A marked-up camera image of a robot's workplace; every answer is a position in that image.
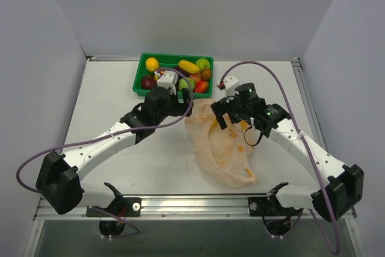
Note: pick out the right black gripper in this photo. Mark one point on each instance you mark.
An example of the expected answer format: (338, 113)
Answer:
(219, 109)

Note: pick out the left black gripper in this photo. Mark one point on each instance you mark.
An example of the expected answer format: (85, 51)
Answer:
(184, 105)

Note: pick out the green pear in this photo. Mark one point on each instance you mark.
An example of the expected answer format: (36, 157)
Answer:
(186, 84)

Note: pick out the brown kiwi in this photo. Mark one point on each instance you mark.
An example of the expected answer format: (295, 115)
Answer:
(206, 74)

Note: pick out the orange translucent plastic bag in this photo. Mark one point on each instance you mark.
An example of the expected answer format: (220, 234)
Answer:
(221, 153)

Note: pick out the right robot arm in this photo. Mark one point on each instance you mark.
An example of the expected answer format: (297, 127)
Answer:
(340, 185)

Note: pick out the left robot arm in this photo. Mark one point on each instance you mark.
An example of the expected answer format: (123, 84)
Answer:
(59, 179)

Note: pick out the red yellow mango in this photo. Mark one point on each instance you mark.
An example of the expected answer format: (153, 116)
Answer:
(201, 87)

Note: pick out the purple grape bunch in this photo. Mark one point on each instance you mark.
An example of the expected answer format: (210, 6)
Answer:
(183, 72)

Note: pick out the pink peach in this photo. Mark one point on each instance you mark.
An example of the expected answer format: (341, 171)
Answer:
(196, 77)

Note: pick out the yellow starfruit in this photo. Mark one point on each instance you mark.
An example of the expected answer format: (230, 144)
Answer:
(188, 66)

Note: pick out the green apple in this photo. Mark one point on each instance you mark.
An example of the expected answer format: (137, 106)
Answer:
(203, 63)

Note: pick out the dark red apple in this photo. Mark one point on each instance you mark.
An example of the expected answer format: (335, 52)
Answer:
(148, 82)

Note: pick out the green plastic tray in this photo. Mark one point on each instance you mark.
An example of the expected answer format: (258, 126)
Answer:
(168, 60)

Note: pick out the yellow lemon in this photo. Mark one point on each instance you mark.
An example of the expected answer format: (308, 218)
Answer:
(152, 64)

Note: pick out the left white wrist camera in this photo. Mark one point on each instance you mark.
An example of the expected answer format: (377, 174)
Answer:
(167, 79)

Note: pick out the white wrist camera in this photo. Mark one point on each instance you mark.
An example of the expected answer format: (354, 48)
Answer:
(167, 79)
(228, 85)

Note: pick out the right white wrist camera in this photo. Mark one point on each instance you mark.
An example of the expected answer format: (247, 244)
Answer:
(228, 85)

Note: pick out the aluminium front rail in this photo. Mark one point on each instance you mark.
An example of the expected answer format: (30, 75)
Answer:
(180, 207)

